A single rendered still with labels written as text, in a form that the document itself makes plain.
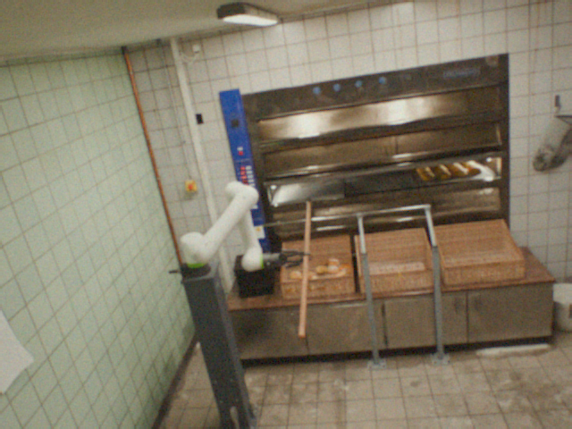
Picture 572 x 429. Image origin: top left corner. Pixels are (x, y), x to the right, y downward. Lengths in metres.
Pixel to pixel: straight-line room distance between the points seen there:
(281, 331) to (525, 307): 1.80
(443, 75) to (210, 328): 2.39
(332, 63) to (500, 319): 2.23
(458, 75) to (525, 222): 1.29
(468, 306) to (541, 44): 1.91
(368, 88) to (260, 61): 0.82
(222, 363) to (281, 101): 1.93
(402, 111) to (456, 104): 0.39
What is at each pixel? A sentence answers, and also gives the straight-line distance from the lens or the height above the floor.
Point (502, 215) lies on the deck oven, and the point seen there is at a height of 0.87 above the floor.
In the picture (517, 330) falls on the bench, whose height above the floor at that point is 0.18.
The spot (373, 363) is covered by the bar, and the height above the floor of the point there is 0.01.
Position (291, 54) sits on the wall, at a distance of 3.58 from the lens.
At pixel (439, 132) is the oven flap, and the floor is 1.59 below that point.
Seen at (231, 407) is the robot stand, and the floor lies 0.22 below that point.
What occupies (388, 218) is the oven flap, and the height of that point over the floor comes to 0.96.
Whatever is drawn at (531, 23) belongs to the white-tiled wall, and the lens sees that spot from 3.81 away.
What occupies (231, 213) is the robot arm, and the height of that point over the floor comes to 1.56.
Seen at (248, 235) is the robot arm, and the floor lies 1.33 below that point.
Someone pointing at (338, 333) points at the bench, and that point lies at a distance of 3.71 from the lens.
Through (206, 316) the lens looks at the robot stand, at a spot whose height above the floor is 0.93.
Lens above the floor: 2.42
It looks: 20 degrees down
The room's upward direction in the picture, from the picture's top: 10 degrees counter-clockwise
